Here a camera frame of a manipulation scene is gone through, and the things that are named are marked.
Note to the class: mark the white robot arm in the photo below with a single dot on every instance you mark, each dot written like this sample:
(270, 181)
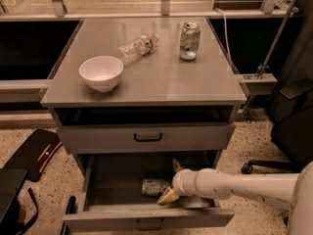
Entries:
(289, 191)

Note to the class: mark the green soda can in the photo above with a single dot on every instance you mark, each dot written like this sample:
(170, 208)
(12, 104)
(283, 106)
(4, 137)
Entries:
(189, 41)

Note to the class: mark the grey metal bracket block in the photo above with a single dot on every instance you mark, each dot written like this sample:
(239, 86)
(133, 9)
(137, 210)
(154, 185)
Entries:
(257, 86)

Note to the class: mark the closed middle drawer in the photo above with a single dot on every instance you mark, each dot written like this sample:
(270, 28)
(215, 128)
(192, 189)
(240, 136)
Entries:
(136, 138)

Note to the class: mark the white bowl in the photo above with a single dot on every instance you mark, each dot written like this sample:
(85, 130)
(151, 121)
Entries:
(102, 73)

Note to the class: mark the clear crushed water bottle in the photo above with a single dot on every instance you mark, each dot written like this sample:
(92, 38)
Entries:
(138, 47)

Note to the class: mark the blue plastic bottle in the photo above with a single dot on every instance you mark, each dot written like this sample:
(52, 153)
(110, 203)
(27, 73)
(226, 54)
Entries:
(154, 187)

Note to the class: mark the grey drawer cabinet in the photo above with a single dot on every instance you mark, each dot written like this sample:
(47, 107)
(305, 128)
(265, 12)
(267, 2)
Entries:
(160, 88)

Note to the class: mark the open bottom drawer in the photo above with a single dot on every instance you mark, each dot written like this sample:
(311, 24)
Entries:
(111, 198)

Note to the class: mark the black bag with orange stripe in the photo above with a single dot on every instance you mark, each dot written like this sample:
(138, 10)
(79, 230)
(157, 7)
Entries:
(35, 153)

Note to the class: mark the black office chair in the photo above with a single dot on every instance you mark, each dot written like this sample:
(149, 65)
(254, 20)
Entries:
(293, 135)

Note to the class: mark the black case with strap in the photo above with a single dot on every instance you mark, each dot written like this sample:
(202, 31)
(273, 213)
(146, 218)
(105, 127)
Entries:
(11, 182)

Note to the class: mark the metal diagonal rod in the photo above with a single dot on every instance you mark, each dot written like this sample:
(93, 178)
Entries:
(267, 7)

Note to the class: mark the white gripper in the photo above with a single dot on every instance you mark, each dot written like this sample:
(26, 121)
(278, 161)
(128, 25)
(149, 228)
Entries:
(182, 182)

